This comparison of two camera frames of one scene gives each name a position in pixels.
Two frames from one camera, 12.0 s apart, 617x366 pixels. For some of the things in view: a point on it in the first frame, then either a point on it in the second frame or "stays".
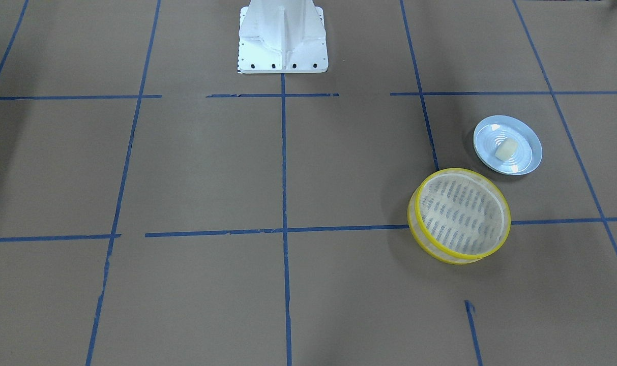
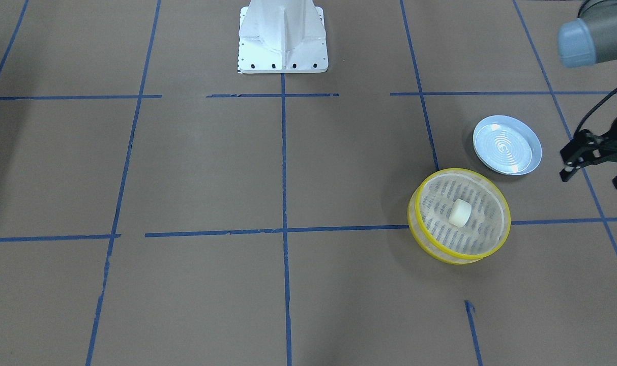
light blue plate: [507, 145] stays
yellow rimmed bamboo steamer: [458, 216] stays
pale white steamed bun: [506, 149] to [460, 213]
